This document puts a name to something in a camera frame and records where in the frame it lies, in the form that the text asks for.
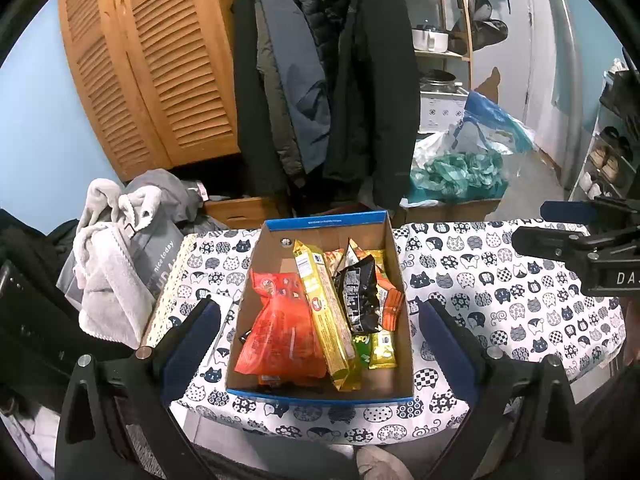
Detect teal cardboard box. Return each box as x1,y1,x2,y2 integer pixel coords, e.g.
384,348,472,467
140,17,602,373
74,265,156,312
400,180,508,208

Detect long gold biscuit pack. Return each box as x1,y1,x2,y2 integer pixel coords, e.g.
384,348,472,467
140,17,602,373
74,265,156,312
293,240,361,392

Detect dark hanging jackets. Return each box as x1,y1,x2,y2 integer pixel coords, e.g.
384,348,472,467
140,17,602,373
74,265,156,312
231,0,420,216

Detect red snack bag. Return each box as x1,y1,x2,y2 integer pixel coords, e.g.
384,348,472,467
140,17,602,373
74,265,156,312
234,271,326,380

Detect orange yellow chip bag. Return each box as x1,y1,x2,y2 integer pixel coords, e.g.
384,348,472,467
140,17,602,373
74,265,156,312
323,238,404,332

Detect blue cardboard box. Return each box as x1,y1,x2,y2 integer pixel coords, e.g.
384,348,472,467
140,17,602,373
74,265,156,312
226,211,414,406

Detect cat pattern tablecloth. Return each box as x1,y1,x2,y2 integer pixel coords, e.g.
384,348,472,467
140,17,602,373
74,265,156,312
145,220,625,445

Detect wooden shelf with pots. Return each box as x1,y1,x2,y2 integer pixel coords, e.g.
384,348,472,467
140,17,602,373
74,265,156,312
406,0,473,136

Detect black snack bag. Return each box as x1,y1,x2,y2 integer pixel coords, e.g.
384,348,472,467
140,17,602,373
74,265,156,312
334,256,382,335

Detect orange green cracker bag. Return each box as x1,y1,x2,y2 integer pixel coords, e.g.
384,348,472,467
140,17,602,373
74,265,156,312
352,330,397,370

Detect wooden louvered wardrobe door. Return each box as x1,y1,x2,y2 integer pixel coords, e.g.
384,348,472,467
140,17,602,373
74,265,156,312
58,0,239,181

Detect shoe rack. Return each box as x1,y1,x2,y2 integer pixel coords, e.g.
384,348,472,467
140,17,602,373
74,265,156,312
568,58,639,202

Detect grey white towel pile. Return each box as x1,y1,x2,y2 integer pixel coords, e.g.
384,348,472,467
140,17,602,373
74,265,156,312
56,169,203,349

